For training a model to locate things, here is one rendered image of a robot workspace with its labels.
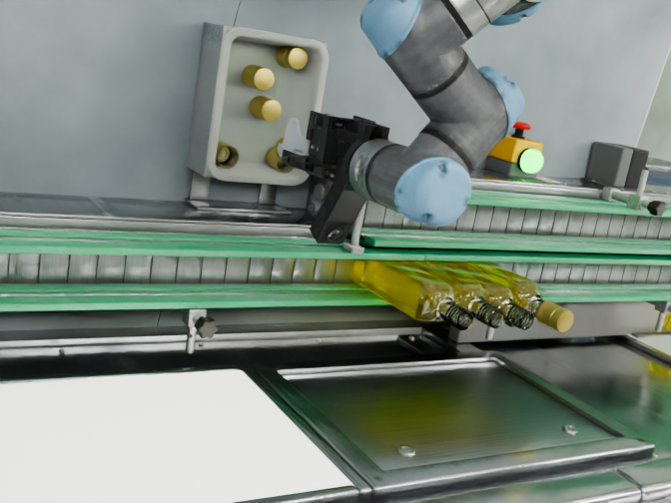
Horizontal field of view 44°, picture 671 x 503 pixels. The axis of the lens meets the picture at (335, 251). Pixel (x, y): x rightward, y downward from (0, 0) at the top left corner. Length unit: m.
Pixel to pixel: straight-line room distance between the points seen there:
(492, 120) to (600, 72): 0.86
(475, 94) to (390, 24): 0.13
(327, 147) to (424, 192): 0.21
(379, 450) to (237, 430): 0.17
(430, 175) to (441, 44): 0.14
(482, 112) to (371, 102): 0.53
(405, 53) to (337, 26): 0.52
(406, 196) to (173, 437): 0.38
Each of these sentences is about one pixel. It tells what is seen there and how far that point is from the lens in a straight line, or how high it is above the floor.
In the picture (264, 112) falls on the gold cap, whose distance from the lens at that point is 1.28.
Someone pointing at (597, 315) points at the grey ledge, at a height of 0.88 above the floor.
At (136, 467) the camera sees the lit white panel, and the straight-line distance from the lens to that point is 0.92.
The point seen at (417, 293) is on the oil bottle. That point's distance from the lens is 1.20.
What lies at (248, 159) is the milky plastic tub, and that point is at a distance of 1.33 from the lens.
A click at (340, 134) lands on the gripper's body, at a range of 1.06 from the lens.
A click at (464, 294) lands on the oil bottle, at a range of 1.22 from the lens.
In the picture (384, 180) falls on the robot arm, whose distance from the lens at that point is 0.94.
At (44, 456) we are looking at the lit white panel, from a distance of 0.93.
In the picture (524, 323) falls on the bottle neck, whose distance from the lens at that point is 1.25.
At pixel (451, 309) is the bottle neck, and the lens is 1.16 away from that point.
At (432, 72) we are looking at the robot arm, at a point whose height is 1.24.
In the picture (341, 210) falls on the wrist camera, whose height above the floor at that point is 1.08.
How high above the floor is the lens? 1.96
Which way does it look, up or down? 55 degrees down
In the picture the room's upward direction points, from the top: 120 degrees clockwise
